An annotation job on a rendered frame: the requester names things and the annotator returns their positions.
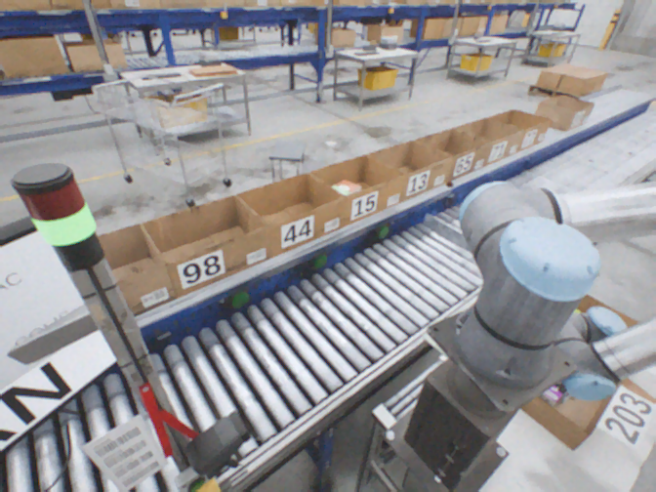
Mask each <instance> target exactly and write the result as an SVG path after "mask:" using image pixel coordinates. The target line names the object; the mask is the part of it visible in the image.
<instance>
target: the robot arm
mask: <svg viewBox="0 0 656 492"><path fill-rule="evenodd" d="M459 222H460V226H461V232H462V234H463V236H464V237H465V239H466V241H467V244H468V246H469V248H470V250H471V254H472V256H473V258H474V261H475V263H476V265H477V267H478V269H479V272H480V274H481V276H482V280H483V282H482V286H481V289H480V291H479V293H478V296H477V298H476V301H475V303H474V304H473V305H471V306H470V307H469V308H467V309H466V310H465V311H464V312H462V313H461V314H460V316H459V317H458V319H457V321H456V323H455V326H454V328H453V342H454V345H455V348H456V350H457V352H458V353H459V354H460V356H461V357H462V358H463V360H464V361H465V362H466V363H467V364H468V365H469V366H470V368H471V369H473V370H474V371H475V372H477V373H478V374H479V375H481V376H483V377H484V378H486V379H488V380H490V381H492V382H494V383H497V384H500V385H503V386H507V387H512V388H528V387H532V386H535V385H537V384H539V383H541V382H542V381H543V380H544V379H545V378H546V376H547V375H548V374H549V372H550V370H551V368H552V366H553V361H554V347H555V348H556V349H558V350H559V351H560V352H561V353H563V354H564V355H565V356H566V357H568V358H569V359H570V360H571V361H572V362H574V364H575V365H576V367H577V370H576V372H575V373H574V374H572V375H571V376H569V377H568V378H566V379H564V380H563V381H561V382H560V383H558V384H557V385H555V387H557V388H558V389H557V390H558V391H559V392H561V393H562V397H561V398H560V402H562V404H564V403H565V401H566V400H568V399H569V398H571V397H572V396H573V397H575V398H577V399H580V400H586V401H595V400H601V399H604V398H607V397H608V396H610V395H612V394H613V393H614V392H615V389H616V386H615V383H618V382H620V381H623V380H624V379H625V378H627V377H630V376H631V375H634V374H636V373H639V372H641V371H644V370H647V369H649V368H652V367H654V366H656V315H655V316H653V317H651V318H648V319H646V320H644V321H642V322H640V323H638V324H636V325H634V326H632V327H630V328H627V325H626V323H625V322H624V321H623V319H622V318H621V317H620V316H619V315H617V314H616V313H614V312H613V311H611V310H609V309H607V308H604V307H592V308H590V309H589V310H588V313H577V312H574V311H575V310H576V308H577V307H578V305H579V304H580V303H581V302H582V300H583V299H584V297H585V296H586V294H587V293H588V292H589V291H590V290H591V289H592V287H593V285H594V282H595V277H596V275H597V274H598V272H599V269H600V264H601V260H600V255H599V252H598V251H597V249H596V248H595V246H594V245H593V242H600V241H609V240H617V239H626V238H634V237H642V236H650V235H656V181H654V182H647V183H640V184H627V185H620V186H613V187H607V188H600V189H592V190H585V191H578V192H571V193H564V194H556V193H555V192H554V191H552V190H551V189H549V188H547V187H540V188H533V189H527V190H519V189H518V188H517V187H516V186H514V185H512V184H508V183H504V182H493V183H491V184H484V185H482V186H480V187H478V188H477V189H475V190H474V191H473V192H472V193H470V194H469V196H468V197H467V198H466V199H465V201H464V203H463V204H462V206H461V209H460V213H459Z"/></svg>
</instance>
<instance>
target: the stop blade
mask: <svg viewBox="0 0 656 492"><path fill-rule="evenodd" d="M424 226H427V227H428V228H430V229H432V230H433V231H435V232H437V233H438V234H440V235H442V236H443V237H445V238H447V239H448V240H450V241H452V242H453V243H455V244H457V245H458V246H460V247H462V248H463V249H465V250H467V251H468V252H471V250H470V248H469V246H468V244H467V241H466V239H465V237H464V236H463V234H462V233H461V232H460V231H458V230H456V229H455V228H453V227H451V226H449V225H447V224H445V223H443V222H442V221H440V220H438V219H436V218H435V217H433V216H431V215H429V214H427V215H426V219H425V223H424Z"/></svg>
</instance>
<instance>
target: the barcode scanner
mask: <svg viewBox="0 0 656 492"><path fill-rule="evenodd" d="M250 439H251V433H250V432H249V430H248V429H247V427H246V425H245V423H244V422H243V420H242V418H241V417H240V415H239V413H238V412H237V411H235V410H234V411H232V412H230V413H229V414H228V416H224V417H222V418H220V419H219V420H218V421H217V422H216V423H215V424H213V425H212V426H210V427H209V428H208V429H206V430H205V431H203V432H202V433H200V434H199V435H197V436H196V437H195V438H194V439H193V440H191V441H190V442H189V443H188V444H187V445H186V447H185V452H186V455H187V457H188V459H189V462H190V464H191V466H192V468H193V470H194V471H195V472H196V473H197V474H199V475H205V474H206V476H207V478H208V479H209V480H210V479H212V478H213V477H214V476H216V475H217V474H218V473H219V472H220V471H221V470H222V469H223V468H225V467H226V466H227V465H228V464H229V463H230V457H229V456H231V455H232V454H233V453H234V452H236V451H237V450H238V449H240V448H241V447H242V445H243V443H246V442H248V441H249V440H250Z"/></svg>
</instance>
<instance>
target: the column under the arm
mask: <svg viewBox="0 0 656 492"><path fill-rule="evenodd" d="M457 371H458V367H457V366H456V364H455V363H454V362H453V361H452V360H451V359H450V358H449V357H448V358H447V359H446V360H444V361H443V362H442V363H441V364H439V365H438V366H437V367H436V368H435V369H433V370H432V371H431V372H430V373H428V374H427V376H426V377H425V380H424V383H423V385H422V388H421V391H420V394H419V396H418V399H417V402H416V404H415V406H414V407H413V408H412V409H410V410H409V411H408V412H407V413H406V414H405V415H403V416H402V417H401V418H400V419H399V420H398V421H396V422H395V423H394V424H393V425H392V426H391V427H390V428H388V429H387V430H386V431H385V432H384V433H382V437H383V438H384V440H385V441H386V442H387V443H388V444H389V446H390V447H391V448H392V449H393V450H394V452H395V453H396V454H397V455H398V456H399V458H400V459H401V460H402V461H403V462H404V463H405V465H406V466H407V467H408V468H409V469H410V471H411V472H412V473H413V474H415V476H416V477H417V478H418V479H419V480H420V481H421V483H422V484H423V485H424V486H425V487H426V489H427V490H428V491H429V492H478V491H479V490H480V489H481V488H482V487H483V485H484V484H485V483H486V482H487V481H488V479H489V478H490V477H491V476H492V475H493V473H494V472H495V471H496V470H497V468H498V467H500V466H501V465H502V463H503V462H504V461H505V460H506V459H507V457H508V456H509V455H510V453H509V452H508V451H507V450H506V449H505V448H504V447H503V446H502V445H501V444H500V443H499V442H497V441H496V440H497V439H498V438H499V436H500V435H501V434H502V432H503V431H504V430H505V428H506V427H507V426H508V424H509V423H510V421H511V420H512V419H513V417H514V416H515V414H516V413H517V412H518V410H519V409H520V408H521V407H520V408H518V409H517V410H515V411H514V412H512V413H510V414H509V415H505V414H502V413H500V412H499V411H498V410H497V409H496V408H495V407H494V406H493V407H492V408H480V407H477V406H474V405H472V404H470V403H469V402H467V401H466V400H465V399H464V398H463V397H462V396H461V395H460V394H459V392H458V390H457V388H456V385H455V375H456V373H457Z"/></svg>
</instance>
